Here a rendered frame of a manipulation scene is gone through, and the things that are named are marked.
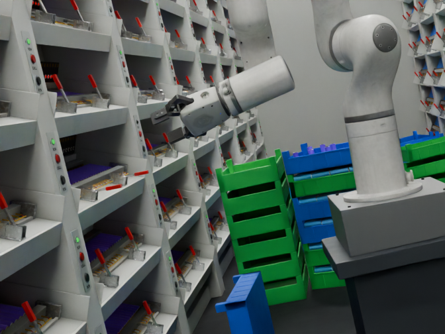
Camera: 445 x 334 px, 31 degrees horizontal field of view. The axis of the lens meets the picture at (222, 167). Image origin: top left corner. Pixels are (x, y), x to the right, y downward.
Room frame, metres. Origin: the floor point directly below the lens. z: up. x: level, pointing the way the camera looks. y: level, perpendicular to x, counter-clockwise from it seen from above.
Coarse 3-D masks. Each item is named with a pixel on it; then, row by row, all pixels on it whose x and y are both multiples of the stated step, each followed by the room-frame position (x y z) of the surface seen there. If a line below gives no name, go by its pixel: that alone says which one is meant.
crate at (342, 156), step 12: (336, 144) 2.83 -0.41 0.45; (348, 144) 2.81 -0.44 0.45; (288, 156) 2.70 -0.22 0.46; (300, 156) 2.68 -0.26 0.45; (312, 156) 2.66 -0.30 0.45; (324, 156) 2.64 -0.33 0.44; (336, 156) 2.62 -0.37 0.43; (348, 156) 2.61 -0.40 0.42; (288, 168) 2.71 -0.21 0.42; (300, 168) 2.69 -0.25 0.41; (312, 168) 2.67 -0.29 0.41; (324, 168) 2.65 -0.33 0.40
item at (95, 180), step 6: (114, 168) 2.14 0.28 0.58; (120, 168) 2.17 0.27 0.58; (96, 174) 2.00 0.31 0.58; (102, 174) 2.01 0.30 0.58; (108, 174) 2.05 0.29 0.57; (120, 174) 2.14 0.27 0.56; (126, 174) 2.17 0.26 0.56; (84, 180) 1.89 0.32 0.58; (90, 180) 1.90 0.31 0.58; (96, 180) 1.94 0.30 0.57; (102, 180) 2.00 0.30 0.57; (108, 180) 2.02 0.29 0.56; (72, 186) 1.79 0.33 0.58; (78, 186) 1.80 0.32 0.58; (84, 186) 1.85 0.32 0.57; (102, 186) 1.94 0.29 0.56
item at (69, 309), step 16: (0, 288) 1.55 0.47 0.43; (16, 288) 1.55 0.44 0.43; (32, 288) 1.54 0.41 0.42; (0, 304) 1.51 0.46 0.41; (16, 304) 1.55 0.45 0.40; (32, 304) 1.54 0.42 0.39; (48, 304) 1.52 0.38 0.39; (64, 304) 1.54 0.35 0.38; (80, 304) 1.53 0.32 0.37; (0, 320) 1.42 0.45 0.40; (16, 320) 1.44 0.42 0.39; (32, 320) 1.35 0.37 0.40; (48, 320) 1.48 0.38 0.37; (64, 320) 1.52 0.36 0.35; (80, 320) 1.53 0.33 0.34
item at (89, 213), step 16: (64, 160) 2.12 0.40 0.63; (96, 160) 2.24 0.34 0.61; (112, 160) 2.23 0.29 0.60; (128, 160) 2.23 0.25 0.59; (144, 160) 2.22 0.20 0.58; (144, 176) 2.22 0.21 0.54; (80, 192) 1.63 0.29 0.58; (112, 192) 1.92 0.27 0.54; (128, 192) 2.05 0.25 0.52; (80, 208) 1.68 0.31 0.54; (96, 208) 1.76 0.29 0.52; (112, 208) 1.90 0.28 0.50; (80, 224) 1.66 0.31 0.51
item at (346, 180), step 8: (288, 176) 2.71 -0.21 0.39; (328, 176) 2.64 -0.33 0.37; (336, 176) 2.63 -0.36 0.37; (344, 176) 2.62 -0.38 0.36; (352, 176) 2.61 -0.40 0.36; (296, 184) 2.70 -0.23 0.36; (304, 184) 2.69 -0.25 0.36; (312, 184) 2.67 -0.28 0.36; (320, 184) 2.66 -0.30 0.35; (328, 184) 2.65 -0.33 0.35; (336, 184) 2.63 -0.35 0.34; (344, 184) 2.62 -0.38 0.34; (352, 184) 2.61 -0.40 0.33; (296, 192) 2.70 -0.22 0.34; (304, 192) 2.69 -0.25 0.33; (312, 192) 2.68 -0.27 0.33; (320, 192) 2.66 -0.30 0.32
